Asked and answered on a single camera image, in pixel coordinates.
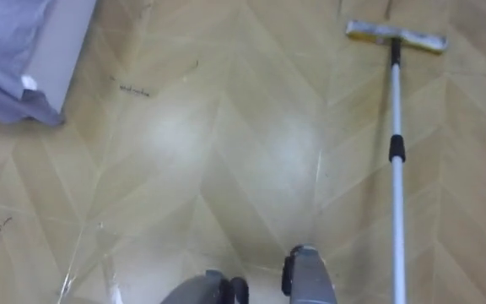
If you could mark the mop with white pole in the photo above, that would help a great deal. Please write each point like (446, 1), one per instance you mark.
(397, 186)

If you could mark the robot legs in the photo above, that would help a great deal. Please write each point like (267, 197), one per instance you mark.
(308, 276)

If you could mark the grey bed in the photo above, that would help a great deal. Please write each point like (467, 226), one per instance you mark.
(11, 55)

